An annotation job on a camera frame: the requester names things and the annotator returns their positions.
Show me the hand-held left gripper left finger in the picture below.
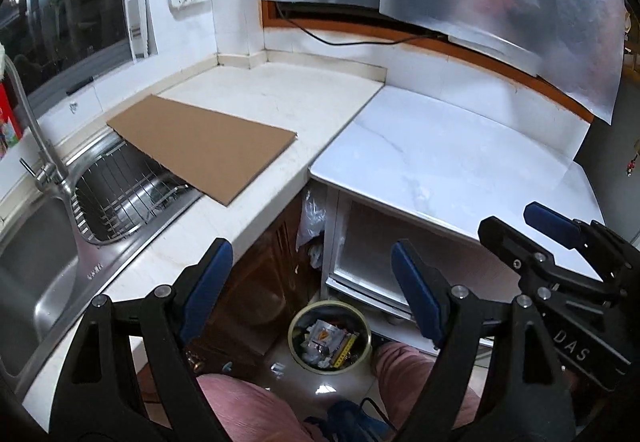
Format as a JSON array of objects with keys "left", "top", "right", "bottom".
[{"left": 50, "top": 238, "right": 235, "bottom": 442}]

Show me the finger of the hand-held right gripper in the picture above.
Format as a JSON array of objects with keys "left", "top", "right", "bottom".
[
  {"left": 524, "top": 203, "right": 640, "bottom": 293},
  {"left": 478, "top": 217, "right": 626, "bottom": 305}
]

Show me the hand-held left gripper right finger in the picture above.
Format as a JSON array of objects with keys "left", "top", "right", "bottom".
[{"left": 391, "top": 239, "right": 576, "bottom": 442}]

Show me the round dark trash bin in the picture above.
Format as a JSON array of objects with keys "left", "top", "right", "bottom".
[{"left": 288, "top": 300, "right": 372, "bottom": 374}]

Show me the brown wooden cabinet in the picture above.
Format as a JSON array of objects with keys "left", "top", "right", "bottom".
[{"left": 182, "top": 207, "right": 313, "bottom": 375}]

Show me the white cabinet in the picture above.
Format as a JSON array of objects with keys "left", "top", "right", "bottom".
[{"left": 320, "top": 184, "right": 496, "bottom": 358}]

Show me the person's right leg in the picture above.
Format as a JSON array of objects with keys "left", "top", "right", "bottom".
[{"left": 374, "top": 342, "right": 481, "bottom": 442}]

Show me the person's leg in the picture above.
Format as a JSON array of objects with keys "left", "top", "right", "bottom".
[
  {"left": 197, "top": 373, "right": 326, "bottom": 442},
  {"left": 374, "top": 342, "right": 481, "bottom": 442}
]

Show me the clear plastic bag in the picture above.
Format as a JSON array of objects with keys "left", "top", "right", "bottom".
[{"left": 296, "top": 189, "right": 328, "bottom": 253}]

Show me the person's left leg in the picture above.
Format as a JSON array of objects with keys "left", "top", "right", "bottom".
[{"left": 197, "top": 373, "right": 326, "bottom": 442}]

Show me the brown cardboard sheet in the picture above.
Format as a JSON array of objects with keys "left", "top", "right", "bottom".
[{"left": 106, "top": 94, "right": 299, "bottom": 207}]

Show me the blue shoe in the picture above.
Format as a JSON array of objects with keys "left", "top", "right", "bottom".
[{"left": 305, "top": 399, "right": 388, "bottom": 442}]

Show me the stainless steel sink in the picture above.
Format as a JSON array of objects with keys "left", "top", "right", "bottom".
[{"left": 0, "top": 129, "right": 203, "bottom": 393}]

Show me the steel faucet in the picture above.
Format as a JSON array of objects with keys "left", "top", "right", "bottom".
[{"left": 0, "top": 54, "right": 73, "bottom": 195}]

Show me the red printed box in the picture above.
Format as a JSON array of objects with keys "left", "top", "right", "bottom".
[{"left": 0, "top": 82, "right": 25, "bottom": 160}]

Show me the dark glass window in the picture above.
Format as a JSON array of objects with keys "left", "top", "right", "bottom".
[{"left": 0, "top": 0, "right": 133, "bottom": 110}]

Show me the thin black floor cable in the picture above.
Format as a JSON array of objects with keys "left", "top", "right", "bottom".
[{"left": 360, "top": 397, "right": 388, "bottom": 423}]

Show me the wire dish rack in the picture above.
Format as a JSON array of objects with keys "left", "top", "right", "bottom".
[{"left": 72, "top": 139, "right": 193, "bottom": 243}]

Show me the brown wooden window frame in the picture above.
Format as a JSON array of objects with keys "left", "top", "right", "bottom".
[{"left": 260, "top": 0, "right": 596, "bottom": 123}]

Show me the black window cable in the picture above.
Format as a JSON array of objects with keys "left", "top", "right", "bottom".
[{"left": 274, "top": 2, "right": 446, "bottom": 45}]

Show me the white plastic wall rack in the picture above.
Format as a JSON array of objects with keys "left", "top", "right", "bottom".
[{"left": 123, "top": 0, "right": 150, "bottom": 62}]

